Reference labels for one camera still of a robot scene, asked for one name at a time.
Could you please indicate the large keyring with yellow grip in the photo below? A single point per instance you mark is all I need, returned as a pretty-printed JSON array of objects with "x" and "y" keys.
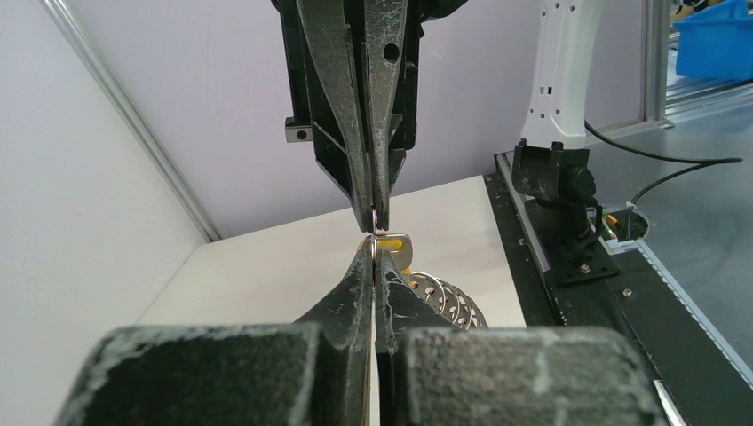
[{"x": 448, "y": 300}]

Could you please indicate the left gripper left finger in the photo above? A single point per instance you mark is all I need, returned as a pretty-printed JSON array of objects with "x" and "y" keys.
[{"x": 312, "y": 371}]

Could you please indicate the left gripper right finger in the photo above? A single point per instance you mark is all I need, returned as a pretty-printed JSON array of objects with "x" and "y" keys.
[{"x": 432, "y": 372}]

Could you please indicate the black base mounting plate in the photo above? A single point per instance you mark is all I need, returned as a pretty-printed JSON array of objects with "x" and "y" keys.
[{"x": 701, "y": 377}]

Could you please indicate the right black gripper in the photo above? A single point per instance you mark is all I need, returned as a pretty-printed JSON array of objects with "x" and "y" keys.
[{"x": 353, "y": 71}]

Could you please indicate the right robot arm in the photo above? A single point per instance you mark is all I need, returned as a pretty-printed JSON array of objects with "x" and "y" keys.
[{"x": 550, "y": 162}]

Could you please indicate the blue plastic bin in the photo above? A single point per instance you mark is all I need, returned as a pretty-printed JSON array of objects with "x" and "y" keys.
[{"x": 716, "y": 43}]

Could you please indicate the key with yellow tag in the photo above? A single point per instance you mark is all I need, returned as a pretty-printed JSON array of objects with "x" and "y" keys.
[{"x": 399, "y": 246}]

